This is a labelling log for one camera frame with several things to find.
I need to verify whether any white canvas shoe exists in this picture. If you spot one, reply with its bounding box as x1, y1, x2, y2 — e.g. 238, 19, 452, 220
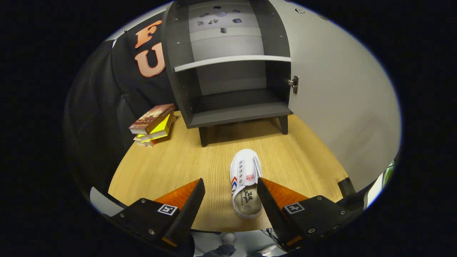
229, 149, 264, 219

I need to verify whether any dark grey shoe cabinet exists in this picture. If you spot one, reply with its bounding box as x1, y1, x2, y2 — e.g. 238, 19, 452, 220
161, 0, 294, 147

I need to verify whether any beige shoe cabinet door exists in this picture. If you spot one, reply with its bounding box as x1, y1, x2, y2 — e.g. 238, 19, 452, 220
270, 0, 402, 193

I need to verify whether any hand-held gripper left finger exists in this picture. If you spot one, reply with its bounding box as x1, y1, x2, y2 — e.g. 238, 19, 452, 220
104, 178, 206, 250

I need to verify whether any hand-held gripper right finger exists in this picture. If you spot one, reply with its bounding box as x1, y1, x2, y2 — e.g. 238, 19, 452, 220
257, 177, 357, 250

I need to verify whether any person's foot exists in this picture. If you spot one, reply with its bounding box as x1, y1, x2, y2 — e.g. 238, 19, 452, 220
220, 232, 237, 247

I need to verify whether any black backdrop cloth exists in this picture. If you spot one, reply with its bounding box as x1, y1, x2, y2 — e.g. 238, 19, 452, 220
64, 11, 182, 200

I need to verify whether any orange and white book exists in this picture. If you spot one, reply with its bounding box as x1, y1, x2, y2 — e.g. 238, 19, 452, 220
134, 136, 168, 147

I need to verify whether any yellow cover book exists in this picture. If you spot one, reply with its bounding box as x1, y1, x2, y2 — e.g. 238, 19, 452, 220
137, 114, 174, 143

